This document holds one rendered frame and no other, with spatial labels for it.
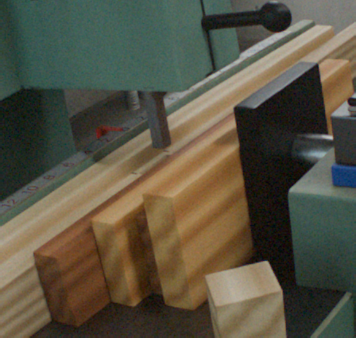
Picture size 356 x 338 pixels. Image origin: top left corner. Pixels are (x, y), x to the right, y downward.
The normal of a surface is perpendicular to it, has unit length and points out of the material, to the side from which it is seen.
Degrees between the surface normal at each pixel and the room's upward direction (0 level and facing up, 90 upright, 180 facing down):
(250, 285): 0
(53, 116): 90
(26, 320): 90
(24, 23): 90
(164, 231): 90
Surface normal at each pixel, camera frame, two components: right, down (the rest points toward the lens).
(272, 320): 0.14, 0.35
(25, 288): 0.81, 0.08
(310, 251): -0.55, 0.40
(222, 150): -0.17, -0.91
